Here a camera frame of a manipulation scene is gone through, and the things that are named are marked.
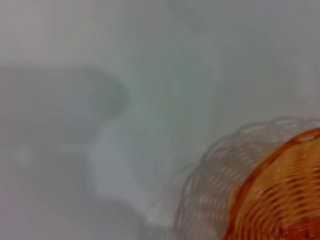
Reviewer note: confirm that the orange yellow woven plastic basket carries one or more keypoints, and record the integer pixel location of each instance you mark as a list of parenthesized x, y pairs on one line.
[(280, 195)]

